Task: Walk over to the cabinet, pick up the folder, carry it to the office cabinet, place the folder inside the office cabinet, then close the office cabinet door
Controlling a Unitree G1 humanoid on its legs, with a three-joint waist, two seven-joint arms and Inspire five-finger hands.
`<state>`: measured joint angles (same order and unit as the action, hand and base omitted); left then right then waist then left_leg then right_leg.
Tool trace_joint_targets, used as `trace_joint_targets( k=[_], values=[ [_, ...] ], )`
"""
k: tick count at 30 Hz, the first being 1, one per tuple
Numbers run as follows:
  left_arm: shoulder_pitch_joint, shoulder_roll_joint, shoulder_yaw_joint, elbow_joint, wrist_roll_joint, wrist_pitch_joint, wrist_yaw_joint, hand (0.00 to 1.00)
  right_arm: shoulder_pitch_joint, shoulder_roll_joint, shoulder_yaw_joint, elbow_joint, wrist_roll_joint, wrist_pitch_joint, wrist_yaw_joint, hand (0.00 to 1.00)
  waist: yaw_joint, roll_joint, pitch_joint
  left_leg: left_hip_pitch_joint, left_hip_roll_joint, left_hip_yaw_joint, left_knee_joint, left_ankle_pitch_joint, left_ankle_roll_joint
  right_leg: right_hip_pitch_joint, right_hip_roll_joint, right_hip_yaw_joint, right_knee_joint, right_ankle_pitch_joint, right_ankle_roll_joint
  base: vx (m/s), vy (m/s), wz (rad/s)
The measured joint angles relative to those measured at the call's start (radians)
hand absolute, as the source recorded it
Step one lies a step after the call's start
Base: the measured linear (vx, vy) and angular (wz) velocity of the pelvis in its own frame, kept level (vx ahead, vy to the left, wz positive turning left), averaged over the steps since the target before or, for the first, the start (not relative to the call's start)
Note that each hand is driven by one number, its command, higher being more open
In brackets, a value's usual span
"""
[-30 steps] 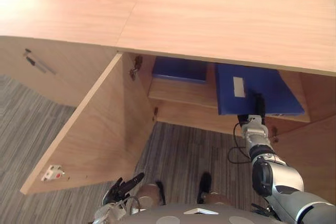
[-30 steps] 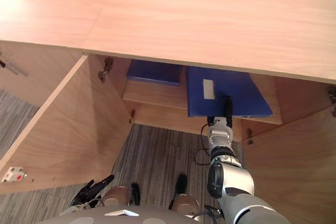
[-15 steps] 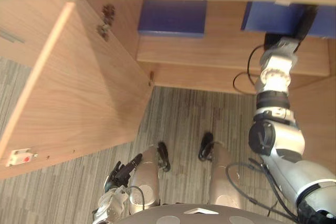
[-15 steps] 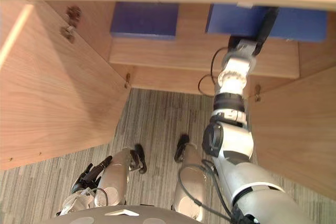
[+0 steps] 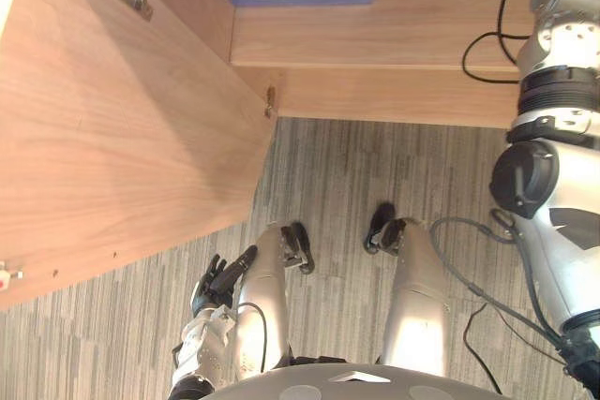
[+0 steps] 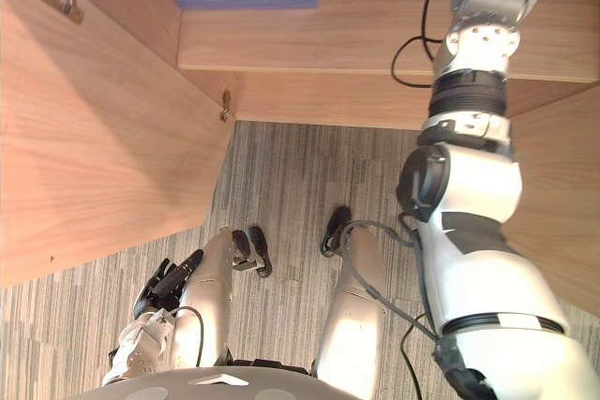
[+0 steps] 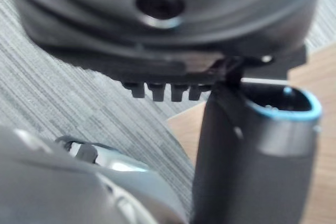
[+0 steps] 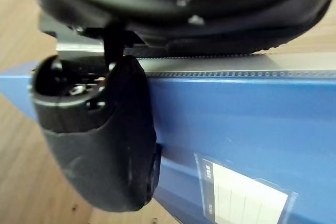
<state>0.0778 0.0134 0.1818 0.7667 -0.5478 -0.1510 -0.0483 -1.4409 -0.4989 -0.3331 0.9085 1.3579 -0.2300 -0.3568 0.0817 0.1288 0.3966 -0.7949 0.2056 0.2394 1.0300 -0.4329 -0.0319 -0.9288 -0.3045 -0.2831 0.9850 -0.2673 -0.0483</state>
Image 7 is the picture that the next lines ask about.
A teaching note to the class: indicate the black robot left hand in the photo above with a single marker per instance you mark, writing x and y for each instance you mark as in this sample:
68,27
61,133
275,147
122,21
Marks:
236,155

